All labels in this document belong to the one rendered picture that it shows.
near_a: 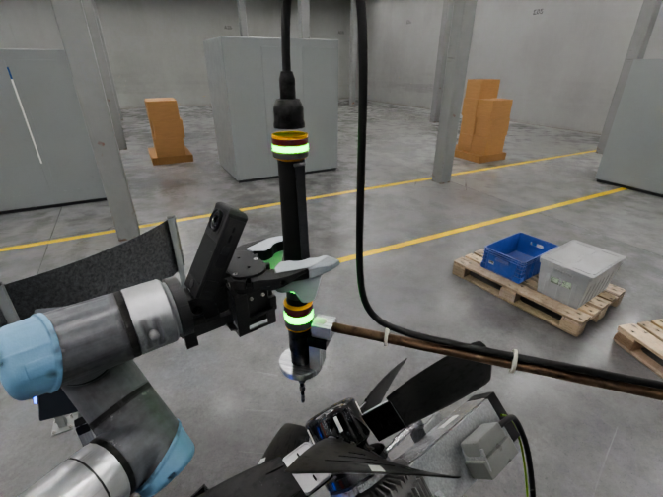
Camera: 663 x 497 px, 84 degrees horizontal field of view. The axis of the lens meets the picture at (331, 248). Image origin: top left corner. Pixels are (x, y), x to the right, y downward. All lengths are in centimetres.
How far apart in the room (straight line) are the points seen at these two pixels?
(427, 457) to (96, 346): 71
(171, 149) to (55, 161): 270
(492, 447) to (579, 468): 164
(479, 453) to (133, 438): 69
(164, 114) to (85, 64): 399
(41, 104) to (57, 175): 95
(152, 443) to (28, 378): 16
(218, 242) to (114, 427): 24
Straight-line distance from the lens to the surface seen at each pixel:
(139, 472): 52
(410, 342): 54
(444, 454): 96
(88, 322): 43
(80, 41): 469
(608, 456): 273
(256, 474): 86
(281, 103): 45
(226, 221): 43
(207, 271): 44
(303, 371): 61
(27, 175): 668
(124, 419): 52
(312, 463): 56
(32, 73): 646
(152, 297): 44
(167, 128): 856
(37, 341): 44
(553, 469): 252
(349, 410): 83
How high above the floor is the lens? 189
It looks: 27 degrees down
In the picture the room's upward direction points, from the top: straight up
